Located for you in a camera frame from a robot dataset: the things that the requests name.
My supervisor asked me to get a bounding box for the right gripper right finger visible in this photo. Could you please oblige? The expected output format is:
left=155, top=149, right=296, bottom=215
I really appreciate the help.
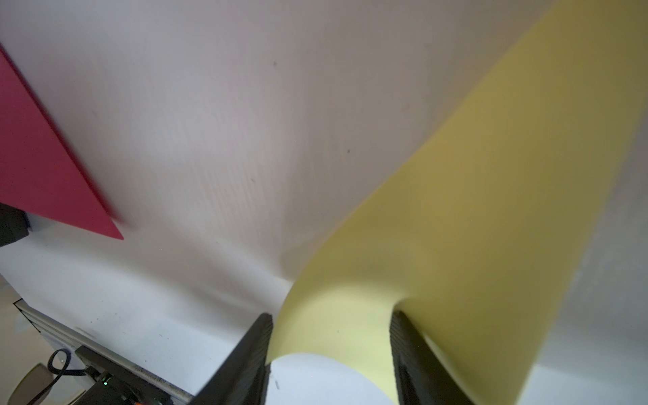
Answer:
left=390, top=310, right=474, bottom=405

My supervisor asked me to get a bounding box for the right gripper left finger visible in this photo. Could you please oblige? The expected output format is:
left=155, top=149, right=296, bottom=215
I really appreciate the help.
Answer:
left=190, top=313, right=273, bottom=405

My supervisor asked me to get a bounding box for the black flat tray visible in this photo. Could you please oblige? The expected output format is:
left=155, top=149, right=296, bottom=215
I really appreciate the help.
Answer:
left=0, top=204, right=30, bottom=247

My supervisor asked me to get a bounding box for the pink square paper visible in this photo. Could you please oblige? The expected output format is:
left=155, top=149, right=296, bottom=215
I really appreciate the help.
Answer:
left=1, top=50, right=123, bottom=240

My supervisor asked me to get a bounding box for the yellow square paper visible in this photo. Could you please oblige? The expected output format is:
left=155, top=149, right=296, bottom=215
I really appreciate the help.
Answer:
left=268, top=1, right=647, bottom=404

